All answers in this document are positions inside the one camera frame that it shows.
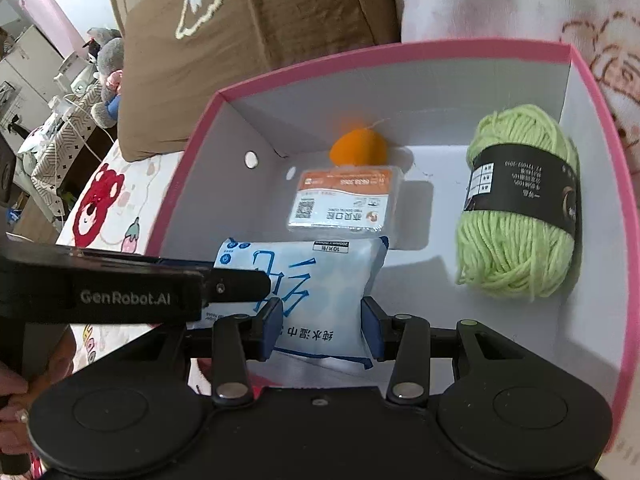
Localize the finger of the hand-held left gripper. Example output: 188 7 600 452
201 266 274 307
145 255 221 272

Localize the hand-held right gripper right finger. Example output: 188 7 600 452
360 297 522 407

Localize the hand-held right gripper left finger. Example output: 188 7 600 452
140 298 285 408

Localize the blue wet wipes pack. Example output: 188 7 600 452
190 236 391 372

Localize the pink cardboard box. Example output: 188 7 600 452
145 40 640 457

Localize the orange makeup sponge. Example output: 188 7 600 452
330 129 389 167

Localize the green yarn ball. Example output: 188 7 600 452
453 104 584 302

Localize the person's left hand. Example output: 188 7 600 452
0 331 79 456

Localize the bear printed blanket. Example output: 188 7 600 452
30 137 201 480

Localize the clear face mask packet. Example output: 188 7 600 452
287 165 407 252

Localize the table with patterned cloth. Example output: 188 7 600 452
16 85 120 223

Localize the grey plush toy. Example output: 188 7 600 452
82 27 127 129

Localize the brown pillow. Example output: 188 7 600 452
117 0 404 164

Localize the white cabinet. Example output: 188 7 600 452
0 24 67 128

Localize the pink checked pillow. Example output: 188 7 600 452
384 0 640 171

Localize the white charging cable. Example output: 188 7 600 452
64 105 117 153

